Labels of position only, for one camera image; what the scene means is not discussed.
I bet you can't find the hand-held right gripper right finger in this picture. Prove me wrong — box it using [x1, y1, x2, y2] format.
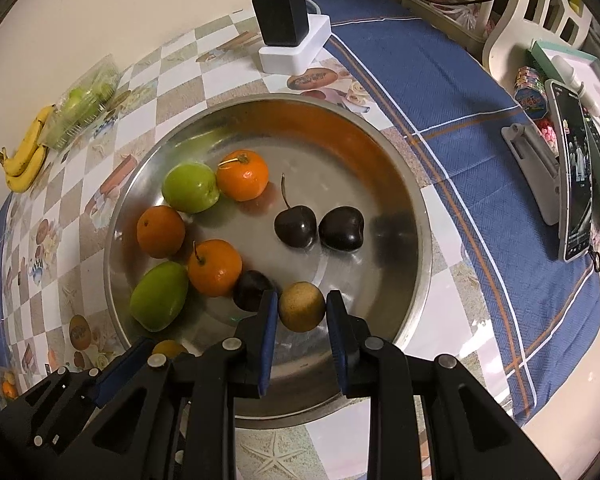
[326, 290, 556, 480]

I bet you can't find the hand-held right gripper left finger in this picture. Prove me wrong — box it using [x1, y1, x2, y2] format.
[67, 290, 279, 480]

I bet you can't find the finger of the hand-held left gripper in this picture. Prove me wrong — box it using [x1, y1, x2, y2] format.
[45, 337, 156, 408]

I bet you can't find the small yellow-brown round fruit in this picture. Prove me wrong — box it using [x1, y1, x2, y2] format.
[278, 281, 327, 333]
[151, 339, 189, 360]

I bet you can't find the dark red cherry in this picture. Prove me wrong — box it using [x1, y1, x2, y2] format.
[232, 270, 276, 313]
[273, 173, 317, 248]
[318, 206, 366, 252]

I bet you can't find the glossy green jujube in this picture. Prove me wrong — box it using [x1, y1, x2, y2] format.
[130, 260, 190, 332]
[161, 161, 220, 214]

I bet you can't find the small orange mandarin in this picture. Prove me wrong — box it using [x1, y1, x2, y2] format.
[136, 205, 186, 259]

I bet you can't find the large stainless steel bowl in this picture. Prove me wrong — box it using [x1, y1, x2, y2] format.
[103, 94, 432, 430]

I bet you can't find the clear bag of small fruits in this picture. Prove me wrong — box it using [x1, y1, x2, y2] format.
[0, 364, 21, 401]

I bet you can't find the yellow banana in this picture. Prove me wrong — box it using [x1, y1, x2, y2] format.
[2, 105, 56, 177]
[5, 145, 48, 194]

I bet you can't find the blue woven tablecloth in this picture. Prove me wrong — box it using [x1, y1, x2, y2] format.
[0, 0, 600, 421]

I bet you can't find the grey phone stand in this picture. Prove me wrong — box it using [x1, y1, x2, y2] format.
[501, 124, 563, 226]

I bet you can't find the pile of packed green jujubes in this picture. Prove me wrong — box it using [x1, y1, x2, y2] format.
[55, 77, 116, 136]

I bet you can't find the smartphone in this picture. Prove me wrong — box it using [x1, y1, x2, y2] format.
[545, 79, 595, 262]

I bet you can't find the clear plastic clamshell box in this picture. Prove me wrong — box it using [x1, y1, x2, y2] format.
[42, 54, 123, 151]

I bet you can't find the colourful round tin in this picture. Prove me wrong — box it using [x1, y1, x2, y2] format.
[512, 66, 548, 121]

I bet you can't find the black power adapter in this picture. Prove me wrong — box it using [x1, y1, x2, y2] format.
[251, 0, 310, 48]

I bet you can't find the white plastic bag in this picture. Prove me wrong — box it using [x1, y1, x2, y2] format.
[427, 0, 483, 31]

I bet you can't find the white chair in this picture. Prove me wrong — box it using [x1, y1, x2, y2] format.
[482, 0, 596, 78]

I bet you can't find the white plastic bottle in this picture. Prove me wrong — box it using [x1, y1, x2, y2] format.
[552, 55, 600, 111]

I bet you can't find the green white box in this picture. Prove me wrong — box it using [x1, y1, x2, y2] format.
[530, 40, 600, 236]

